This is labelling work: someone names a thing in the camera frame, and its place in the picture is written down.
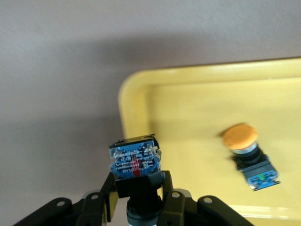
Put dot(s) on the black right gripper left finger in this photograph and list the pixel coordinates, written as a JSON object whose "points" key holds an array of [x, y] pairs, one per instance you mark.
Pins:
{"points": [[94, 207]]}

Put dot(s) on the yellow pushbutton red-striped block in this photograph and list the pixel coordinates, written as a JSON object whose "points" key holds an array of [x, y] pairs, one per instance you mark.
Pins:
{"points": [[134, 162]]}

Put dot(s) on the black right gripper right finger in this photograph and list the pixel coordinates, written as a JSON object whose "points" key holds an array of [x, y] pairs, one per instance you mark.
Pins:
{"points": [[178, 209]]}

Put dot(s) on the yellow plastic tray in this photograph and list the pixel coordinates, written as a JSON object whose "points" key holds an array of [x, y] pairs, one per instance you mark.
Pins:
{"points": [[188, 106]]}

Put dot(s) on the yellow pushbutton green-marked block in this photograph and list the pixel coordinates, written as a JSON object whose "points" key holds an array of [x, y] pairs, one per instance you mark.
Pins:
{"points": [[240, 137]]}

